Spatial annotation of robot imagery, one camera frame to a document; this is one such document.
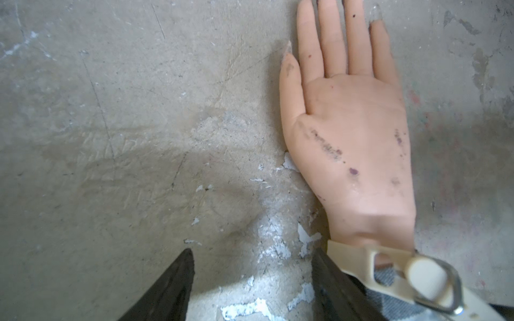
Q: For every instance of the black white plaid sleeve forearm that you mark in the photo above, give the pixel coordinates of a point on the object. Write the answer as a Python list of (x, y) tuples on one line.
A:
[(397, 309)]

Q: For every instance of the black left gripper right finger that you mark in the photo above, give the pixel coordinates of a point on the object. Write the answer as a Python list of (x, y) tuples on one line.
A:
[(337, 295)]

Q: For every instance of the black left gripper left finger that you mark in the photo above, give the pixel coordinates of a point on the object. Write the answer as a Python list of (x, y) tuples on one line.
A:
[(169, 296)]

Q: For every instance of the mannequin hand with painted nails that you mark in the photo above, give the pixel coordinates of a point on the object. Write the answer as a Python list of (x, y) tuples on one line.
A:
[(345, 125)]

